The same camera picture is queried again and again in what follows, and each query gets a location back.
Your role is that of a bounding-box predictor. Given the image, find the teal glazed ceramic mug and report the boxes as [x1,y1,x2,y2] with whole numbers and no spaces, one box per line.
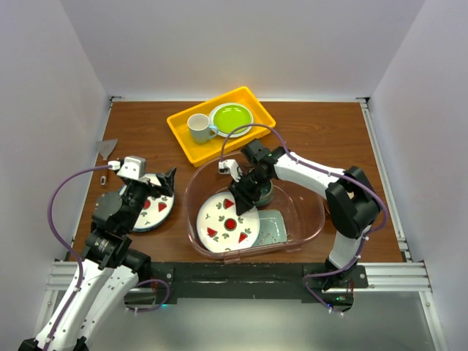
[254,181,274,208]

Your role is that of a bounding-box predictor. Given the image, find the yellow plastic tray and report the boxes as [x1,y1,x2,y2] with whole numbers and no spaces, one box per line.
[167,86,276,167]

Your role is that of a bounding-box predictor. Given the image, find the green plate white rim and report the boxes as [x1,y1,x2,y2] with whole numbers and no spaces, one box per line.
[208,102,254,138]

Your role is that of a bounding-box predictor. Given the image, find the white mug blue handle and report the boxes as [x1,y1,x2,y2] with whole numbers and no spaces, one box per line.
[187,113,219,144]

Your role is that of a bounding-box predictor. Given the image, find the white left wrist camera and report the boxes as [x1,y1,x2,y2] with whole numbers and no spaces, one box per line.
[107,156,146,182]

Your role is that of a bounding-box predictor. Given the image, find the dark blue patterned plate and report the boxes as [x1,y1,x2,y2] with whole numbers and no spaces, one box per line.
[131,184,176,233]

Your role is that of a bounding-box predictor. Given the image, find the aluminium table frame rail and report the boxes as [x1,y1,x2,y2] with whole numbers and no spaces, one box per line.
[356,97,450,351]

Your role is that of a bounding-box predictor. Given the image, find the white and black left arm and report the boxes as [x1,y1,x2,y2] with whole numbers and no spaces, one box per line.
[19,162,176,350]

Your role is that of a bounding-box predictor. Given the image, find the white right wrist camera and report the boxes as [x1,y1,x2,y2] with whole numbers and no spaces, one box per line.
[218,159,242,183]

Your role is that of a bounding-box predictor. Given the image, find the mint divided rectangular plate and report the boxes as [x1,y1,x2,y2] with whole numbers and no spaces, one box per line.
[253,210,287,247]

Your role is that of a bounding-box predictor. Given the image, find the clear plastic bin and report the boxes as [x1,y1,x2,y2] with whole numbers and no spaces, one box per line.
[183,159,325,263]

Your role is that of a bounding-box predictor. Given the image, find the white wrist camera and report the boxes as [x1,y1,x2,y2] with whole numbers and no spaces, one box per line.
[218,159,242,183]
[107,156,146,182]

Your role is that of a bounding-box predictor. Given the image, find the grey triangular scraper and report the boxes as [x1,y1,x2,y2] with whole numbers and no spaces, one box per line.
[96,139,118,161]

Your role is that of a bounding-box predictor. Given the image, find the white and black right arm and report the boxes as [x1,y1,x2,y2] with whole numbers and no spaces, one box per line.
[218,139,386,287]

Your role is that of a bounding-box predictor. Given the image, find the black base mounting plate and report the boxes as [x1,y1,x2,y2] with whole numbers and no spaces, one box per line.
[143,262,369,311]

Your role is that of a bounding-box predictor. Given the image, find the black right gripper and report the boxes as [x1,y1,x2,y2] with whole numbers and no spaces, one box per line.
[228,169,271,216]

